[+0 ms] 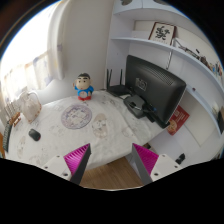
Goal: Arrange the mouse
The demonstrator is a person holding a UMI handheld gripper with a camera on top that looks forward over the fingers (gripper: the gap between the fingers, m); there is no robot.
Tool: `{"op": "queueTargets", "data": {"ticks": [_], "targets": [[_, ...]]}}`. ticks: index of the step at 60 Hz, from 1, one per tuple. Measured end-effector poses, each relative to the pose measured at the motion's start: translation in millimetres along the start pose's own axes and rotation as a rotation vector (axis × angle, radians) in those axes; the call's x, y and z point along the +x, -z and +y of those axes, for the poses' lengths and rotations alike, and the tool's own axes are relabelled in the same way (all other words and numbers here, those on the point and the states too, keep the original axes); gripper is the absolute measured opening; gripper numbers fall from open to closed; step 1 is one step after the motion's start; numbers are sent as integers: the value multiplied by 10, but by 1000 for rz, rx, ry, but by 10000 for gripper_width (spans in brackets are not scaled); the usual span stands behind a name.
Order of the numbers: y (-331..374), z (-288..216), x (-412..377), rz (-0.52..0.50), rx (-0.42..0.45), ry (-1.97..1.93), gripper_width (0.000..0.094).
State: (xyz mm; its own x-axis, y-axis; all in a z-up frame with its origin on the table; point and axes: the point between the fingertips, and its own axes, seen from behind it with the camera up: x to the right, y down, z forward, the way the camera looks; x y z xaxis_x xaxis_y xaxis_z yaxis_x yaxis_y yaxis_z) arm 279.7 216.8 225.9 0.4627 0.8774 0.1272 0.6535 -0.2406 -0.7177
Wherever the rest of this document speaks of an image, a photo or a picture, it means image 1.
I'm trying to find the white wall shelf unit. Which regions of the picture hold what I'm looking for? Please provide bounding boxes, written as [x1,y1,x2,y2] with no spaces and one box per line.
[106,0,224,165]

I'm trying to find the cartoon boy figurine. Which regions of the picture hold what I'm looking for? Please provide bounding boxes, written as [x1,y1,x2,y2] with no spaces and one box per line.
[73,73,94,101]

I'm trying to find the black wifi router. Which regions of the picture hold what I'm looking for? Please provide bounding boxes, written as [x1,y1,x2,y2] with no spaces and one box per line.
[106,70,130,97]

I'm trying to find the white woven bag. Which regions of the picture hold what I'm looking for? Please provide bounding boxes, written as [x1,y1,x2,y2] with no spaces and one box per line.
[19,91,42,123]

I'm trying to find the black computer monitor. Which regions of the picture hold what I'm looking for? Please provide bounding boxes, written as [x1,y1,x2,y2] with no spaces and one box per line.
[125,55,186,128]

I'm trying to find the framed calligraphy picture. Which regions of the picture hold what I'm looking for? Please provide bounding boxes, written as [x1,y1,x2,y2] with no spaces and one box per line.
[149,22,176,45]

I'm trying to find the red book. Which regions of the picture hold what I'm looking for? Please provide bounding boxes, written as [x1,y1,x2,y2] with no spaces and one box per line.
[167,106,189,135]

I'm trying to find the black computer mouse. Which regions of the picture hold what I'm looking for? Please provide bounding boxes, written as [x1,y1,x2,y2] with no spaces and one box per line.
[28,129,41,141]

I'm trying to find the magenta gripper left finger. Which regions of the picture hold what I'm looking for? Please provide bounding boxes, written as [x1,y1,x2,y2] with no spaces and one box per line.
[41,143,92,186]

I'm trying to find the white patterned tablecloth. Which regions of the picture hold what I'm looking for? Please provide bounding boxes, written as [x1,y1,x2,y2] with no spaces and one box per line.
[6,91,162,169]

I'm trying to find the black keyboard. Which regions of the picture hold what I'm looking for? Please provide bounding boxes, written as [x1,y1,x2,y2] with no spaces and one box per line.
[3,121,12,152]

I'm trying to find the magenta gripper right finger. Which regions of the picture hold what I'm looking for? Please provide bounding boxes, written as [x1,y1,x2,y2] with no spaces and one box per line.
[131,142,184,186]

